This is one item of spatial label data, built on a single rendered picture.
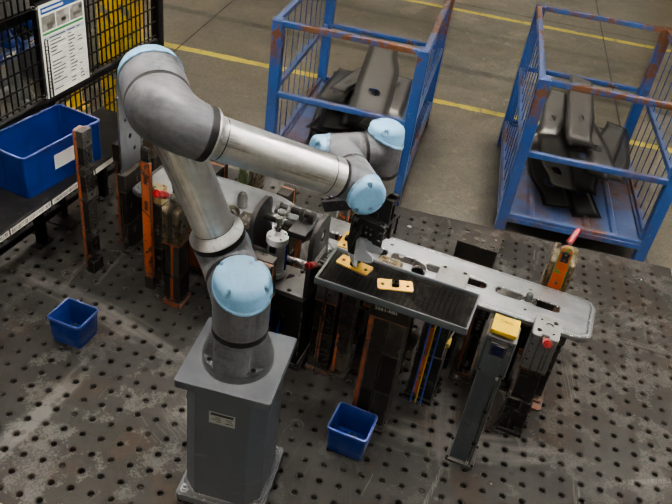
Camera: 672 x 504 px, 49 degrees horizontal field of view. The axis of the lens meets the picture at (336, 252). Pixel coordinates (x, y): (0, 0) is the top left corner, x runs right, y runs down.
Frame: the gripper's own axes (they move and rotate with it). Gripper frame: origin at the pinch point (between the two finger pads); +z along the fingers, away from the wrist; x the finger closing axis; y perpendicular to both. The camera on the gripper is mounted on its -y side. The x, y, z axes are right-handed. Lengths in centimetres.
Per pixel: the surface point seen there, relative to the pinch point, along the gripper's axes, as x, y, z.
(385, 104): 219, -101, 71
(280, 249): 6.9, -25.1, 13.9
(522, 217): 215, -10, 102
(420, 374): 17.6, 17.0, 41.5
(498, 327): 6.3, 34.9, 5.3
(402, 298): 0.8, 13.1, 5.3
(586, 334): 39, 51, 21
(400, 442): 2, 21, 51
